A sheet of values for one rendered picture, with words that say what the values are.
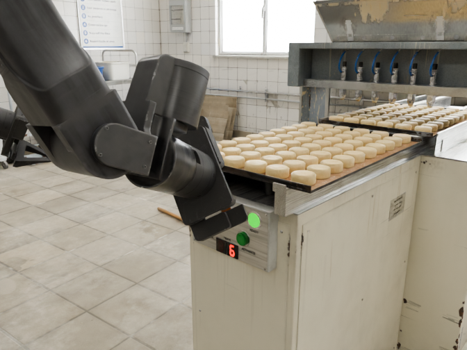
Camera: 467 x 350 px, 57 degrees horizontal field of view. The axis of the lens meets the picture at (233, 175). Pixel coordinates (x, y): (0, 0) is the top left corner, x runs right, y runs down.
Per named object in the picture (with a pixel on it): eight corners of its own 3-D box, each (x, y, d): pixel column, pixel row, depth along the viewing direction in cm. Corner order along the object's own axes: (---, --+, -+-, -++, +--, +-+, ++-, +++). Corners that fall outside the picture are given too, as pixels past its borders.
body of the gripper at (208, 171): (207, 128, 53) (181, 110, 46) (238, 204, 50) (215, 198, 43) (162, 151, 54) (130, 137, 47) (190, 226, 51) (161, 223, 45)
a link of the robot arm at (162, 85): (45, 154, 40) (90, 161, 33) (76, 33, 40) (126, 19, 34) (151, 180, 48) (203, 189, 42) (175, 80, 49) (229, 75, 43)
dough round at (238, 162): (218, 166, 100) (218, 157, 99) (233, 162, 103) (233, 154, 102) (233, 170, 96) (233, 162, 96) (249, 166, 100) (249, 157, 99)
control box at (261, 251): (201, 236, 111) (201, 185, 107) (277, 267, 95) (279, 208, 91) (191, 241, 108) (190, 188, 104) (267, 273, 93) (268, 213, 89)
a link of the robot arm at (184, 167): (109, 180, 40) (162, 192, 38) (126, 109, 41) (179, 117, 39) (146, 189, 47) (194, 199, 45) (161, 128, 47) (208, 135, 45)
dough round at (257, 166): (239, 170, 96) (239, 162, 95) (256, 167, 99) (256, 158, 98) (254, 176, 92) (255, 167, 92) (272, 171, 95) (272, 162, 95)
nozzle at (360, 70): (356, 100, 156) (360, 48, 151) (363, 101, 154) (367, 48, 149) (347, 101, 152) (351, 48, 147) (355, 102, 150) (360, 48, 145)
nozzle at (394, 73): (389, 103, 148) (395, 48, 143) (397, 103, 146) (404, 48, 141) (381, 105, 144) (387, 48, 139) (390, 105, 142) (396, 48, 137)
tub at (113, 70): (105, 78, 527) (103, 60, 521) (133, 78, 508) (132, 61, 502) (82, 79, 497) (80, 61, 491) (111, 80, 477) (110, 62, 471)
